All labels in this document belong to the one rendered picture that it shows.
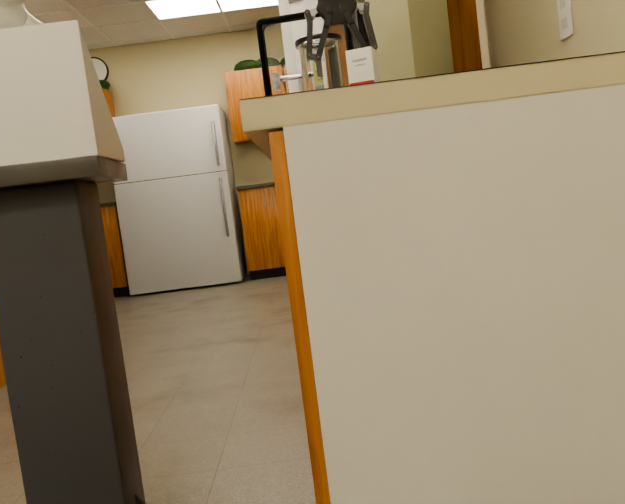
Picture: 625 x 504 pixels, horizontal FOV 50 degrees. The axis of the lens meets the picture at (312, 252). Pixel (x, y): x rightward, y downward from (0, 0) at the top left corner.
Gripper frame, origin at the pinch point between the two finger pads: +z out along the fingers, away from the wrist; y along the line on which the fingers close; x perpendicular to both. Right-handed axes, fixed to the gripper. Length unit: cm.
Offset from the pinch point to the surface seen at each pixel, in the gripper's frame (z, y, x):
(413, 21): -20, -23, -46
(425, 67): -7, -26, -48
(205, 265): 86, 127, -529
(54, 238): 26, 62, 9
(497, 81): 12, -15, 60
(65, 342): 47, 64, 9
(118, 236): 46, 213, -541
